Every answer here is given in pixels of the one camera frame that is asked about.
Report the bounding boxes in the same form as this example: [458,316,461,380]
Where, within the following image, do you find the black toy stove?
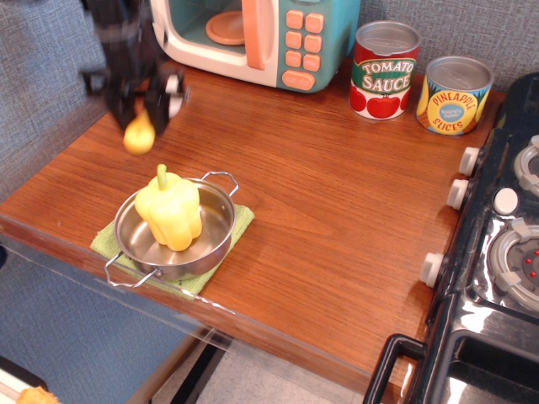
[364,73,538,403]

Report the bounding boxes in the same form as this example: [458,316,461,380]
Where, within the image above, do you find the yellow toy bell pepper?
[135,163,202,252]

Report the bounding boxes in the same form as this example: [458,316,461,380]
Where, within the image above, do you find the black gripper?
[82,37,190,136]

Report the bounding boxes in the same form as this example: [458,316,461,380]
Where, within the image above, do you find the tomato sauce can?
[349,20,421,120]

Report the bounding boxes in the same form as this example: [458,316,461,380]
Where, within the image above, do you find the small steel pan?
[104,167,240,288]

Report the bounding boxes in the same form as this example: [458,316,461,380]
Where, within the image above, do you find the white stove knob top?
[458,147,481,177]

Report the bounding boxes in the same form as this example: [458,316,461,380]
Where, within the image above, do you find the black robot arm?
[81,1,189,135]

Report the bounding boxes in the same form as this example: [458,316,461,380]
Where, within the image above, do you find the yellow handled toy knife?
[122,74,185,157]

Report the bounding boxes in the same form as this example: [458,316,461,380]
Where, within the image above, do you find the white stove knob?
[419,252,445,288]
[446,179,469,210]
[458,147,481,177]

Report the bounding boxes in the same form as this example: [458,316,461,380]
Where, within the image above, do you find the white stove knob middle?
[446,179,469,210]

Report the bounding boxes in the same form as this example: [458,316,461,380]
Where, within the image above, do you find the white stove knob bottom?
[419,252,445,288]

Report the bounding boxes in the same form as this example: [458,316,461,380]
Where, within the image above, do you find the green cloth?
[90,205,255,295]

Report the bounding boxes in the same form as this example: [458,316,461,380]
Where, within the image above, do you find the toy microwave oven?
[151,1,360,93]

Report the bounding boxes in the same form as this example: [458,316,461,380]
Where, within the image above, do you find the pineapple slices can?
[416,56,494,136]

